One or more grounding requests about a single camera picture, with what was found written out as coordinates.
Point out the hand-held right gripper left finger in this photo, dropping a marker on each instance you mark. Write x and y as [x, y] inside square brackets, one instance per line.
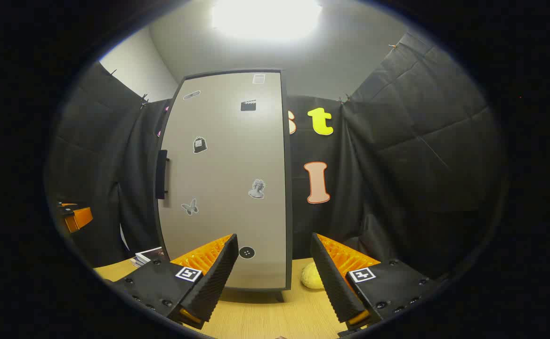
[218, 278]

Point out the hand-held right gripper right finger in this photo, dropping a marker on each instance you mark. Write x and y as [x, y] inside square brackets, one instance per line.
[334, 282]

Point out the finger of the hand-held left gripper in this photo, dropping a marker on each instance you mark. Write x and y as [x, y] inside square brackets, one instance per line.
[67, 204]
[79, 219]

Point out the beige cabinet door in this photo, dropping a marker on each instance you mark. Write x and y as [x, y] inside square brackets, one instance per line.
[223, 188]

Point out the yellow bumpy round lump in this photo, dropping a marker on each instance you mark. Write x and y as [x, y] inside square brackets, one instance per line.
[311, 278]

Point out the black backdrop cloth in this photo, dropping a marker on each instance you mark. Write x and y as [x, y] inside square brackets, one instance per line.
[397, 165]

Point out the ceiling light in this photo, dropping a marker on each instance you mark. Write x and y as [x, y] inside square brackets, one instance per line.
[265, 16]

